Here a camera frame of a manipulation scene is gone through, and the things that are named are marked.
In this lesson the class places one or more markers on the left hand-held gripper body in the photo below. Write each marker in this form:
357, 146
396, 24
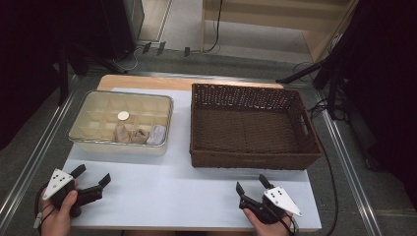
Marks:
60, 187

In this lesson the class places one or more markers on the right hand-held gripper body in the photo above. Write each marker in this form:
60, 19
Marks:
278, 200

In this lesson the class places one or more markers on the cream divided storage box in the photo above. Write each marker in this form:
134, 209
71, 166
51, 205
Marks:
124, 149

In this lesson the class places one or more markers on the beige sock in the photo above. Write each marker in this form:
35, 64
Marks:
122, 133
139, 136

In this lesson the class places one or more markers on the brown woven basket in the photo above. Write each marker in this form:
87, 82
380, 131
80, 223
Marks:
278, 131

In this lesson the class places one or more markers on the clear lid with round knob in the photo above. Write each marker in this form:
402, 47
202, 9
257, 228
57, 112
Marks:
123, 115

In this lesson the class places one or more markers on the white sock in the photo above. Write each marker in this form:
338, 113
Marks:
157, 135

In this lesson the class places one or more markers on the person's left hand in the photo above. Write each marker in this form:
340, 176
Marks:
59, 218

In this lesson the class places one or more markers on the person's right hand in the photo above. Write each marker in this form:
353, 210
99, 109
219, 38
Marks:
265, 229

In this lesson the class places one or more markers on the white table mat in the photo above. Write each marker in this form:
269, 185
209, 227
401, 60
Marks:
180, 203

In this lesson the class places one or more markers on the black tripod stand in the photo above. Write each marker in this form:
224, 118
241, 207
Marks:
62, 82

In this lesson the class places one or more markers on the black metal stand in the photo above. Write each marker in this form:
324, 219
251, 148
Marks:
301, 73

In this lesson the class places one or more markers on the dark curtain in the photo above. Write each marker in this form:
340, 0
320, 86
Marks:
387, 98
26, 65

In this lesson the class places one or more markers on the black cabinet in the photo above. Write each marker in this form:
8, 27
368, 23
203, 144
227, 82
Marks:
118, 26

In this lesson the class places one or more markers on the light wooden shelf unit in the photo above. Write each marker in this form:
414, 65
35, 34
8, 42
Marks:
278, 23

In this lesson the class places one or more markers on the metal rail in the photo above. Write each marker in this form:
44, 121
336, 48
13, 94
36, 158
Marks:
348, 164
38, 144

